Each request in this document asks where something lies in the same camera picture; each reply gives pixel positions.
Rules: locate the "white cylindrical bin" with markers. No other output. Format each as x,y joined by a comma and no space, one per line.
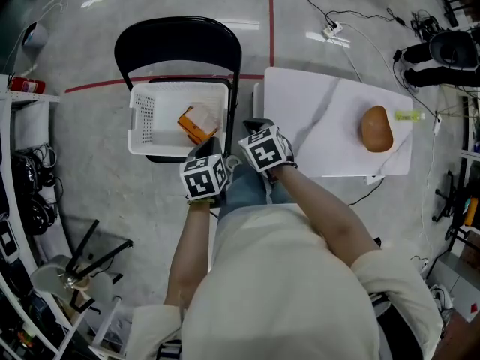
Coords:
35,35

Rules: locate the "white plastic basket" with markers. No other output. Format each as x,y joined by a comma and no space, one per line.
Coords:
157,133

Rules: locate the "overturned grey stool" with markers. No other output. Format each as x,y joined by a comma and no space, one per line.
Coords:
75,272

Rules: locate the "white shelf rack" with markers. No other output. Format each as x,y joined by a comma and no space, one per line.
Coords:
22,216

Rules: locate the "person's right forearm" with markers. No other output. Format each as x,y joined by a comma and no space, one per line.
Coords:
326,216

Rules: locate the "white power strip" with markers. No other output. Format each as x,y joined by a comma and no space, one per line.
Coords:
332,29

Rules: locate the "white marble table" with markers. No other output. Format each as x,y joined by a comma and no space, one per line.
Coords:
330,122

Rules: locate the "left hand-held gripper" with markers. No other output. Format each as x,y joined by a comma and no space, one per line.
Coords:
204,176

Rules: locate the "red fire extinguisher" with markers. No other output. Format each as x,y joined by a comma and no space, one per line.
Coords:
27,85

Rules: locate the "person's blue jeans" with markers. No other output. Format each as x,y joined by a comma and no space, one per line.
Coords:
247,188

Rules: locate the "person's cream shirt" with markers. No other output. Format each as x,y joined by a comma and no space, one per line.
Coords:
285,287

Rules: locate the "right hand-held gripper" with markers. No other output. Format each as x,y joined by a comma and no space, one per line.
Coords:
264,146

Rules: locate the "brown bread loaf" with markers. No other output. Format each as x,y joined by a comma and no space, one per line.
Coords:
377,129

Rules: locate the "green transparent tube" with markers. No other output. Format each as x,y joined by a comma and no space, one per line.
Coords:
408,116

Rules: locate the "orange packet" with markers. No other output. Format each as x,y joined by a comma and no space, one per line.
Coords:
195,125

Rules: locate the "person's left forearm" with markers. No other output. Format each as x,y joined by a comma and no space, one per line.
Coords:
185,253

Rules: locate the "black office chair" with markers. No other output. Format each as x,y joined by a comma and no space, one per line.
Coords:
448,49

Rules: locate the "black folding chair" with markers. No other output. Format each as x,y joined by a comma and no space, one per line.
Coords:
176,39

